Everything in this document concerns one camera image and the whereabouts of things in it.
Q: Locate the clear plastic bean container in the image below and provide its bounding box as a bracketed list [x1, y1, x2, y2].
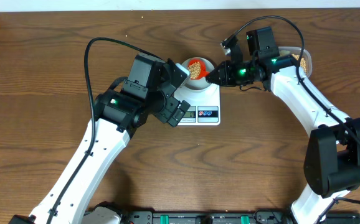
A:
[279, 47, 313, 78]

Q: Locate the grey round bowl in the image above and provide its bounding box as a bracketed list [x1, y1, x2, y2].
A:
[182, 57, 214, 91]

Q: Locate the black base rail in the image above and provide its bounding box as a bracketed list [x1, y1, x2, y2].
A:
[83, 210, 360, 224]

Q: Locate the red plastic scoop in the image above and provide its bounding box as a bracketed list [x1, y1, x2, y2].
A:
[187, 58, 209, 80]

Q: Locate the white digital kitchen scale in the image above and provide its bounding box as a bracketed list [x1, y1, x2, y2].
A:
[174, 83, 221, 126]

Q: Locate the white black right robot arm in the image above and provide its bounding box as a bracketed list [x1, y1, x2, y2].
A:
[206, 27, 360, 223]

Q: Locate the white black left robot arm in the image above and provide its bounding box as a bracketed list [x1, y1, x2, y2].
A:
[9, 54, 190, 224]

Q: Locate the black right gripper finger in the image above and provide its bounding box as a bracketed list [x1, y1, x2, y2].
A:
[206, 61, 227, 78]
[206, 76, 227, 86]

